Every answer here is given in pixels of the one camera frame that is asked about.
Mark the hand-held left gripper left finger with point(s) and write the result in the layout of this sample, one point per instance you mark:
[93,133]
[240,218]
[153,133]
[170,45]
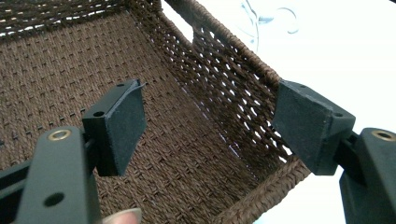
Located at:
[121,130]

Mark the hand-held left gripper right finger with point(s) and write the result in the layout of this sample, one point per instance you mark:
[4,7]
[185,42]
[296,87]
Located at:
[308,130]

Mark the brown woven basket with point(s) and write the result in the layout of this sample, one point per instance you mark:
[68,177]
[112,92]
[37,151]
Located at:
[174,124]

